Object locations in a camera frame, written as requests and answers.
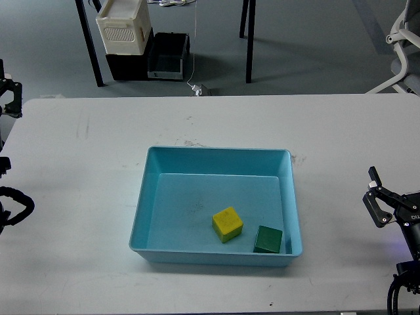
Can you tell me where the black table legs right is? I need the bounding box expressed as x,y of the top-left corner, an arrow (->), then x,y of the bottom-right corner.
239,0 -> 257,83

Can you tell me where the black open storage bin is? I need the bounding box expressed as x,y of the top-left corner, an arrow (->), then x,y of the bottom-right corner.
147,32 -> 190,80

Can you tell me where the white hanging cable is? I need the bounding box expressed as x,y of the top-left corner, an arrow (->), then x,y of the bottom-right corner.
186,0 -> 199,87

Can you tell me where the yellow block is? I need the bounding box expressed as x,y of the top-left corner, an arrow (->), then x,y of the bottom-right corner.
212,207 -> 243,243

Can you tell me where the black crate under cream crate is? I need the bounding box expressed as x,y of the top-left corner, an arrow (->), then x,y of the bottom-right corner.
105,28 -> 154,81

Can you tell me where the black table leg left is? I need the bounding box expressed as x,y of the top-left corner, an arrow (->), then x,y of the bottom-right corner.
75,0 -> 105,87

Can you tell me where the white office chair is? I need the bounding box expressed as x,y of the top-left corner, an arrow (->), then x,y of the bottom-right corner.
369,1 -> 419,96

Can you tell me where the green block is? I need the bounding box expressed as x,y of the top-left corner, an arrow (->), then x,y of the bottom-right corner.
253,226 -> 283,254

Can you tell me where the light blue plastic box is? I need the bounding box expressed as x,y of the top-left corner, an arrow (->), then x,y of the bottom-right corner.
129,146 -> 303,267

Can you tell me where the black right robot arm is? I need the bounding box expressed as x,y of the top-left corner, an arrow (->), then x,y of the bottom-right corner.
362,166 -> 419,314

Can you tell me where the cream plastic crate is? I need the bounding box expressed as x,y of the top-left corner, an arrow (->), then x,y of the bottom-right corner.
96,0 -> 152,55

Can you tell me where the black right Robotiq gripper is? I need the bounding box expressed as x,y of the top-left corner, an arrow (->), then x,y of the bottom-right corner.
362,166 -> 419,261

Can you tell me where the white power adapter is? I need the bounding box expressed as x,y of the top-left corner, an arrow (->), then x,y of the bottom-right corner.
191,85 -> 211,96

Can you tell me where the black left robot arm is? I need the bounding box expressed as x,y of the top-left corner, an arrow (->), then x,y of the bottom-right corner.
1,60 -> 35,233

